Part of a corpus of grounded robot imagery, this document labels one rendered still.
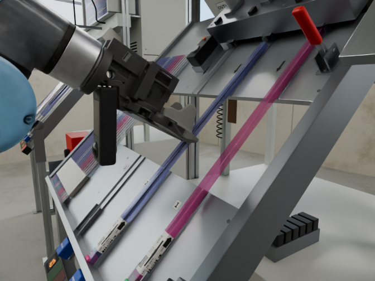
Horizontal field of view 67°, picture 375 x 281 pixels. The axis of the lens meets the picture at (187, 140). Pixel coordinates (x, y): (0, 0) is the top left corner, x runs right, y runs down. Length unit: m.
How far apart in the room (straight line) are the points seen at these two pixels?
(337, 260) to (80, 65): 0.65
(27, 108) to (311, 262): 0.63
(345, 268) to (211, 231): 0.42
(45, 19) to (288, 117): 3.61
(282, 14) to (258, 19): 0.05
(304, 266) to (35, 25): 0.64
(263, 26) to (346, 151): 3.13
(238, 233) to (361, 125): 3.30
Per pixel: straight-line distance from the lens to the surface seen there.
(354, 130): 3.61
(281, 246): 0.68
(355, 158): 3.66
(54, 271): 0.63
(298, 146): 0.36
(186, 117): 0.47
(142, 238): 0.45
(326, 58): 0.45
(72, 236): 0.57
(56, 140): 4.31
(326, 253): 0.76
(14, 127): 0.23
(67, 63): 0.39
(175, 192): 0.45
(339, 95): 0.42
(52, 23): 0.39
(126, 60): 0.43
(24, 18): 0.39
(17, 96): 0.23
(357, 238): 0.86
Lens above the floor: 1.00
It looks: 12 degrees down
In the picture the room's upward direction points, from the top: straight up
